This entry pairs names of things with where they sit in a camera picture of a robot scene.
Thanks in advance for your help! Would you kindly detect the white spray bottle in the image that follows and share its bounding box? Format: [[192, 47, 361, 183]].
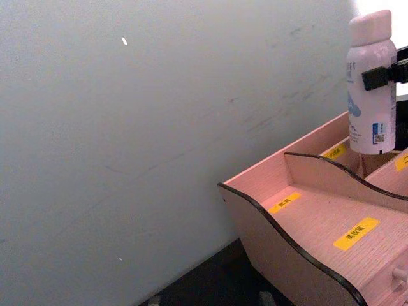
[[346, 9, 398, 156]]

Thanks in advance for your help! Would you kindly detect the pink wooden desk organizer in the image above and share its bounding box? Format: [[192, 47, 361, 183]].
[[217, 110, 408, 306]]

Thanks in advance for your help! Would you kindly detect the pink drawer knob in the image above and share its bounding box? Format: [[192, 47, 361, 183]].
[[392, 266, 408, 282]]

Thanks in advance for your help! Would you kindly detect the black table cloth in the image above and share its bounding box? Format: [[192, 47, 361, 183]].
[[136, 237, 296, 306]]

